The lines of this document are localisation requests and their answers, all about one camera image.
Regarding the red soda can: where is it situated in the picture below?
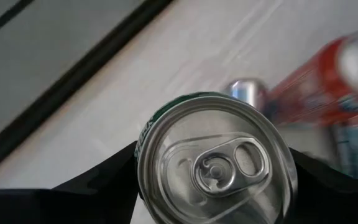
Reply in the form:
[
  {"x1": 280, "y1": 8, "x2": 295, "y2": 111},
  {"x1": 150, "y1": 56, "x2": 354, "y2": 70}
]
[{"x1": 267, "y1": 23, "x2": 358, "y2": 128}]

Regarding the light blue silver energy can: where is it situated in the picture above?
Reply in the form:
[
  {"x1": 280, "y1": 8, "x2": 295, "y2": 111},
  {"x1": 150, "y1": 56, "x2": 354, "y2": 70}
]
[{"x1": 225, "y1": 78, "x2": 269, "y2": 111}]

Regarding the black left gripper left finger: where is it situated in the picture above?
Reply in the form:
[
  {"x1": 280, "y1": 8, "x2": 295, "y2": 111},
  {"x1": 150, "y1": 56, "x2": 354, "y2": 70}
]
[{"x1": 0, "y1": 141, "x2": 143, "y2": 224}]

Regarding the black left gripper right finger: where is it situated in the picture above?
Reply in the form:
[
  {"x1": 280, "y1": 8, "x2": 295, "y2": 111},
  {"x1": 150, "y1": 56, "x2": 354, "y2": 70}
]
[{"x1": 283, "y1": 147, "x2": 358, "y2": 224}]

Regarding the green lemon-lime soda can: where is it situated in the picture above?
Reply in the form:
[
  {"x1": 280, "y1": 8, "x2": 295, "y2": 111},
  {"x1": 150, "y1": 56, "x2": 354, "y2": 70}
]
[{"x1": 134, "y1": 91, "x2": 298, "y2": 224}]

